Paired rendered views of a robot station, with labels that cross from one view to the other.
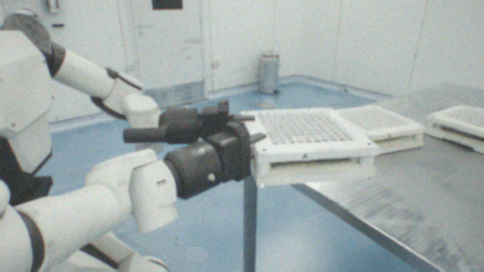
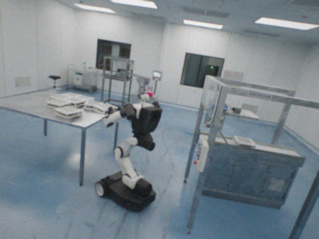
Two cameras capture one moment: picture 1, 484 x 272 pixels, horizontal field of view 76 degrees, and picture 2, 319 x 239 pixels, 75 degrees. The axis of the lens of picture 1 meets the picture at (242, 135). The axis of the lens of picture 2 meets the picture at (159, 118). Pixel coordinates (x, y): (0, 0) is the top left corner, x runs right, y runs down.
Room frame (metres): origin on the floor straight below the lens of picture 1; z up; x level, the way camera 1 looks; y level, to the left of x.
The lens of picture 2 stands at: (2.03, 2.23, 1.81)
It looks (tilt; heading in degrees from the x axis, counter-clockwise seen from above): 17 degrees down; 224
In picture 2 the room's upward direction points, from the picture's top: 10 degrees clockwise
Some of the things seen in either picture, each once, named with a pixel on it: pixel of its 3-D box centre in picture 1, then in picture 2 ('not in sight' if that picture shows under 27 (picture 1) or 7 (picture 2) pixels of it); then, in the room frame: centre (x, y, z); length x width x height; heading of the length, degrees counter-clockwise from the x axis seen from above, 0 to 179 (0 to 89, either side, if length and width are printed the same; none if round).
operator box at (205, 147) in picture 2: not in sight; (202, 155); (0.43, 1.29, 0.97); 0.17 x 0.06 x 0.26; 43
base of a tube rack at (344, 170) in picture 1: (299, 149); (105, 110); (0.65, -0.13, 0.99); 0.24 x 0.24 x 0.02; 8
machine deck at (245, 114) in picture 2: not in sight; (230, 111); (-0.48, 1.00, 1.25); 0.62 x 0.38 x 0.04; 133
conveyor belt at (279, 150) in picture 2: not in sight; (249, 148); (-0.73, 1.29, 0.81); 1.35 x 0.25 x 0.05; 133
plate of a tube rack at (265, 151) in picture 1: (300, 130); (106, 107); (0.65, -0.13, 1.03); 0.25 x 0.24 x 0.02; 8
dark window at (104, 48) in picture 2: not in sight; (112, 56); (-2.28, -5.00, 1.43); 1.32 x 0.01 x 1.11; 128
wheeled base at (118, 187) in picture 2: not in sight; (130, 183); (0.56, 0.48, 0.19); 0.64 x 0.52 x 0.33; 98
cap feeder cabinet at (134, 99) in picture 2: not in sight; (143, 107); (-1.47, -1.88, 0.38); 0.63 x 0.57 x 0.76; 128
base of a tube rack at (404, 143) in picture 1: (368, 134); (68, 113); (1.01, -0.45, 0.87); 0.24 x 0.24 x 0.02; 19
